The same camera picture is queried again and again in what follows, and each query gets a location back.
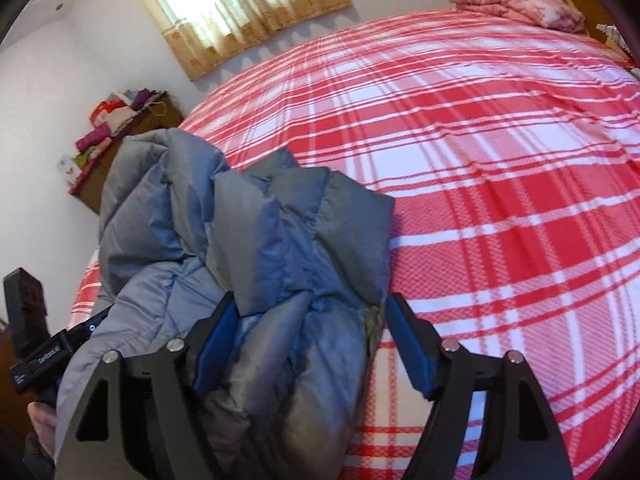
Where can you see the pink floral quilt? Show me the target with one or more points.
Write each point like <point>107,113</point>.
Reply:
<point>515,2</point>

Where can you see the green folded cloth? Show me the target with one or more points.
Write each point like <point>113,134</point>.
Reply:
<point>86,156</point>

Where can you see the white ribbed object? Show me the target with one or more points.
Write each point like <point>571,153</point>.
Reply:
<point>617,40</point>

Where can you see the brown wooden desk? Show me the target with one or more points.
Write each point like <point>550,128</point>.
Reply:
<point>150,120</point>

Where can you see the grey puffer jacket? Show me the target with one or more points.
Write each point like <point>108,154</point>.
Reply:
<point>250,220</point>

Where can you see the red plaid bed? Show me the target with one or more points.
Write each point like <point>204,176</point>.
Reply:
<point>500,185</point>

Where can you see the beige patterned curtain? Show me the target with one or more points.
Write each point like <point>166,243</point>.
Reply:
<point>225,35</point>

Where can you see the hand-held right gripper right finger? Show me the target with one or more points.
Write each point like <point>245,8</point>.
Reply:
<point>407,350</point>

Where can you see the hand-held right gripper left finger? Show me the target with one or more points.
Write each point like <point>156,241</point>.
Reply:
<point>215,355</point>

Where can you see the pale pink folded cloth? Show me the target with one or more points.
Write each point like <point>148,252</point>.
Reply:
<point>120,119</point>

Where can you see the person's left forearm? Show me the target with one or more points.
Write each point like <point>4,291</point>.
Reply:
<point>36,462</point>

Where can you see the person's left hand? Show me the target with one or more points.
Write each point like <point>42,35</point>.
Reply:
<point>42,422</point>

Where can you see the white printed box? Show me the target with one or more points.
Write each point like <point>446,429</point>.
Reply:
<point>67,169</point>

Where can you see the purple folded cloth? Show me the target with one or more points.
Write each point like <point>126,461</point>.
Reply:
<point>145,97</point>

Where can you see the magenta folded cloth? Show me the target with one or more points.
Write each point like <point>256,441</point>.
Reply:
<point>92,139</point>

